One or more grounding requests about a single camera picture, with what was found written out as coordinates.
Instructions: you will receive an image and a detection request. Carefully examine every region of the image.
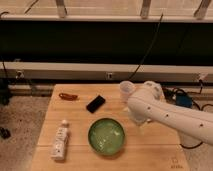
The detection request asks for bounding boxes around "blue box on floor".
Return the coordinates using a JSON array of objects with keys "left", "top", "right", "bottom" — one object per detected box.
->
[{"left": 176, "top": 94, "right": 192, "bottom": 108}]

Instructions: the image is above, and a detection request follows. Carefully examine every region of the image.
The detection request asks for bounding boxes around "black rectangular phone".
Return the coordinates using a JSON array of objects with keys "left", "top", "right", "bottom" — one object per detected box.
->
[{"left": 86, "top": 95, "right": 105, "bottom": 113}]

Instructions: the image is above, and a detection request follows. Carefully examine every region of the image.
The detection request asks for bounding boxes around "red-brown sausage toy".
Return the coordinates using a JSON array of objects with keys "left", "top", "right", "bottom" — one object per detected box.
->
[{"left": 59, "top": 93, "right": 78, "bottom": 101}]

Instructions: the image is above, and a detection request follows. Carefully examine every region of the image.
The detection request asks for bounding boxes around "green ceramic bowl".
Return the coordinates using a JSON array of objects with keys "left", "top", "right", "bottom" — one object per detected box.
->
[{"left": 88, "top": 118, "right": 125, "bottom": 156}]

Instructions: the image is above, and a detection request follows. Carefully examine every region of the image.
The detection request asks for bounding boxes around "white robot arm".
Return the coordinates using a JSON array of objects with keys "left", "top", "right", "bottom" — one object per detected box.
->
[{"left": 127, "top": 81, "right": 213, "bottom": 145}]

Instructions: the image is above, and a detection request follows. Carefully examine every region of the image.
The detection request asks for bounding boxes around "black hanging cable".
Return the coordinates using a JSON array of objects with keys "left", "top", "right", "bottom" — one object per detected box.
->
[{"left": 128, "top": 13, "right": 165, "bottom": 82}]

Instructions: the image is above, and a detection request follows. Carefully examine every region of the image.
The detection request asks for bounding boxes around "clear plastic cup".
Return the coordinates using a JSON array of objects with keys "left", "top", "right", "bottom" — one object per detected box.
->
[{"left": 119, "top": 81, "right": 136, "bottom": 103}]

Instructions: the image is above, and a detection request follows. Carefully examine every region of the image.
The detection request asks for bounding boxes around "black floor cable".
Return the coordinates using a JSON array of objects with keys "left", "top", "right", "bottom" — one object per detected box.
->
[{"left": 163, "top": 87, "right": 213, "bottom": 150}]

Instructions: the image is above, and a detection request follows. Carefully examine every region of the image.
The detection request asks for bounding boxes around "black object on floor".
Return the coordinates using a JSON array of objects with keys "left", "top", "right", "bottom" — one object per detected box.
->
[{"left": 0, "top": 127, "right": 11, "bottom": 139}]

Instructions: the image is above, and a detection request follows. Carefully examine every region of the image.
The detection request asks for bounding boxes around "white tube bottle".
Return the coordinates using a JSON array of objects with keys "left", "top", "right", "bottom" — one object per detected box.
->
[{"left": 51, "top": 120, "right": 69, "bottom": 161}]

